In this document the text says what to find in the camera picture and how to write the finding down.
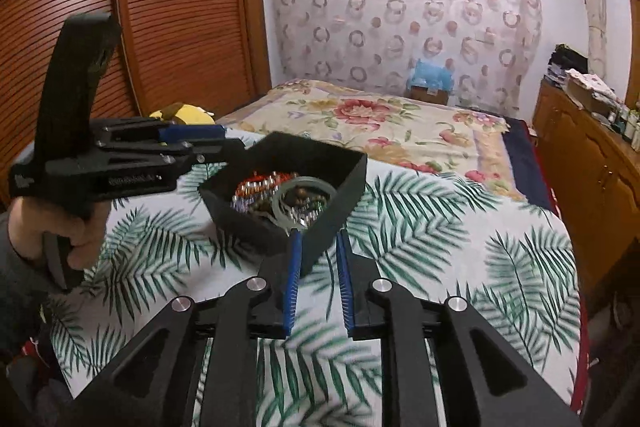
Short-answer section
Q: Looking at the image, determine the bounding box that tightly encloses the pale green jade bangle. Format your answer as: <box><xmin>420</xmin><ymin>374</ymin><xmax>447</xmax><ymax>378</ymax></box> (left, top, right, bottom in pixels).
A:
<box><xmin>271</xmin><ymin>176</ymin><xmax>337</xmax><ymax>233</ymax></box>

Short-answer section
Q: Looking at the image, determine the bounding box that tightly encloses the black jewelry box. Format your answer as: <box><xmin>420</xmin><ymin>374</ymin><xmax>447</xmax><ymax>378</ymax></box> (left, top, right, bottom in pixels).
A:
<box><xmin>198</xmin><ymin>132</ymin><xmax>368</xmax><ymax>275</ymax></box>

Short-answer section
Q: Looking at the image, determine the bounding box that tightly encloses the left hand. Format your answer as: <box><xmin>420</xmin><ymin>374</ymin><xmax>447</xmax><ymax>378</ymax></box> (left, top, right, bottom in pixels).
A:
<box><xmin>8</xmin><ymin>197</ymin><xmax>111</xmax><ymax>270</ymax></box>

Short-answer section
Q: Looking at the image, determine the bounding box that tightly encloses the yellow Pikachu plush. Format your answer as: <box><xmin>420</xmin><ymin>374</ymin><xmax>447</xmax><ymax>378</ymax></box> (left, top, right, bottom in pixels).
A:
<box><xmin>149</xmin><ymin>102</ymin><xmax>216</xmax><ymax>124</ymax></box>

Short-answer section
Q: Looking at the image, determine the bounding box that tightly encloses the wooden slatted wardrobe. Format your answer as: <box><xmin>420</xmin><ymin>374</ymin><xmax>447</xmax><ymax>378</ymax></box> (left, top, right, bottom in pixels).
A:
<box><xmin>1</xmin><ymin>0</ymin><xmax>270</xmax><ymax>167</ymax></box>

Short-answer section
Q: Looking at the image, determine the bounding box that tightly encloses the palm leaf print cloth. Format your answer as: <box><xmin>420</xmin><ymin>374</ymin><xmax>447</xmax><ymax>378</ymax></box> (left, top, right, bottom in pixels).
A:
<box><xmin>49</xmin><ymin>154</ymin><xmax>582</xmax><ymax>426</ymax></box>

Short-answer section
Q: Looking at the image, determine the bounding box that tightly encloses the dark blue blanket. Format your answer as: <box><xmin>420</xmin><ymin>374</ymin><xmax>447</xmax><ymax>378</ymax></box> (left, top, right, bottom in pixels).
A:
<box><xmin>502</xmin><ymin>117</ymin><xmax>556</xmax><ymax>212</ymax></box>

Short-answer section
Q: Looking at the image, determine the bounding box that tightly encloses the circle patterned curtain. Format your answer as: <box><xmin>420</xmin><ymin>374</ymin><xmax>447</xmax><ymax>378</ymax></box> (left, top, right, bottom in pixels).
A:
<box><xmin>272</xmin><ymin>0</ymin><xmax>542</xmax><ymax>116</ymax></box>

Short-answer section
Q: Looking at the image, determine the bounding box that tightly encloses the brown cardboard box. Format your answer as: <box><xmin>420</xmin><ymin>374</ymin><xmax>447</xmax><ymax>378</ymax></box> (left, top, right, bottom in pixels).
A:
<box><xmin>410</xmin><ymin>87</ymin><xmax>449</xmax><ymax>106</ymax></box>

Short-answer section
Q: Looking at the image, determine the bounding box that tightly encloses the blue plush toy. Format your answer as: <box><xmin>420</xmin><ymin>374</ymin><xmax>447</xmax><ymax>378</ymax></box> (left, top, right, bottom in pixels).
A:
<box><xmin>408</xmin><ymin>60</ymin><xmax>454</xmax><ymax>92</ymax></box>

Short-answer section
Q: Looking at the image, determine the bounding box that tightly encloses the floral bed sheet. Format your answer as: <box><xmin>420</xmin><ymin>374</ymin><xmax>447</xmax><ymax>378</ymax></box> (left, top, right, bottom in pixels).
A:
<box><xmin>219</xmin><ymin>79</ymin><xmax>525</xmax><ymax>200</ymax></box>

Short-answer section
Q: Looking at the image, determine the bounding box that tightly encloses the wooden dresser cabinet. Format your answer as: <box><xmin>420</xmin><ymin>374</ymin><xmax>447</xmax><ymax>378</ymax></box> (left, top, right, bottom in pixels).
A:
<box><xmin>533</xmin><ymin>81</ymin><xmax>639</xmax><ymax>312</ymax></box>

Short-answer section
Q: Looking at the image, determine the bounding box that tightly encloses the stack of folded clothes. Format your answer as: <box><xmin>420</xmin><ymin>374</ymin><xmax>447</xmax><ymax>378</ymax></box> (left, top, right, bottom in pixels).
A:
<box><xmin>544</xmin><ymin>43</ymin><xmax>588</xmax><ymax>88</ymax></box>

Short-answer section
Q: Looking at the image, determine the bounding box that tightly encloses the beaded bracelets pile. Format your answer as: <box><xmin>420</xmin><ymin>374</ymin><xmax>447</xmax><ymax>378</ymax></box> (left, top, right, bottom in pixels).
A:
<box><xmin>230</xmin><ymin>171</ymin><xmax>331</xmax><ymax>228</ymax></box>

